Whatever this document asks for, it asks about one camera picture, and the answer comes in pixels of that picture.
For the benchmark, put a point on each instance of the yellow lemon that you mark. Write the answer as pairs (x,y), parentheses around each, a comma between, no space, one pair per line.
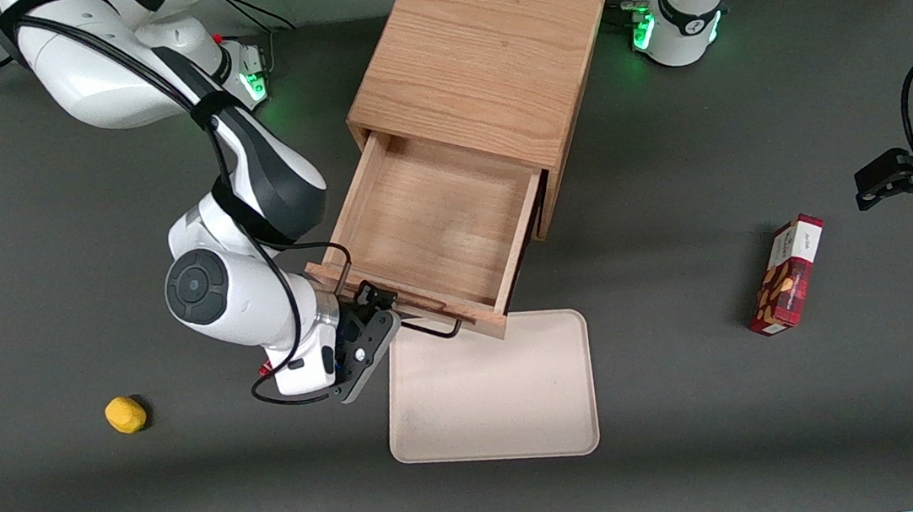
(125,414)

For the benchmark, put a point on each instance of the red cookie box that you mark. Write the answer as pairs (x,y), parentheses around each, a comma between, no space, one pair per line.
(789,276)

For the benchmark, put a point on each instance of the wooden drawer cabinet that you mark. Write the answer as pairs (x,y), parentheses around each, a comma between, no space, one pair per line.
(487,58)

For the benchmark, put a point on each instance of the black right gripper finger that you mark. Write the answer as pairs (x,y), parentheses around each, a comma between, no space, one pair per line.
(386,299)
(365,293)

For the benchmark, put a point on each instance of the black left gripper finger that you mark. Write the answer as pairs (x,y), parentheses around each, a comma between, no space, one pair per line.
(884,164)
(882,190)

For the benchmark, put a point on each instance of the red soda bottle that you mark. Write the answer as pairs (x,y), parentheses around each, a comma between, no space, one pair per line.
(265,368)

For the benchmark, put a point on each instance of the beige plastic tray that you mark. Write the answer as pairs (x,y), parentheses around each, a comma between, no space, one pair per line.
(490,397)

